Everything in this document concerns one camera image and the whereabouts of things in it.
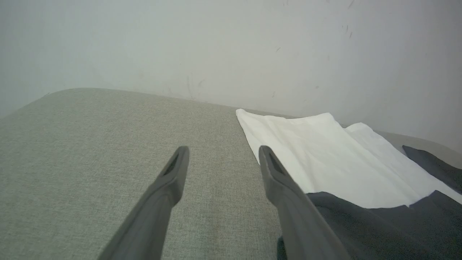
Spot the black and white t-shirt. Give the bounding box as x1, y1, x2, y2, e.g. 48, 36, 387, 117
236, 108, 462, 260

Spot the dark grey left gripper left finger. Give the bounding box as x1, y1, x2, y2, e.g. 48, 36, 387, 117
97, 146, 190, 260

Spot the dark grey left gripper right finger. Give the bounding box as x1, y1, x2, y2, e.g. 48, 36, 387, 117
258, 145, 352, 260

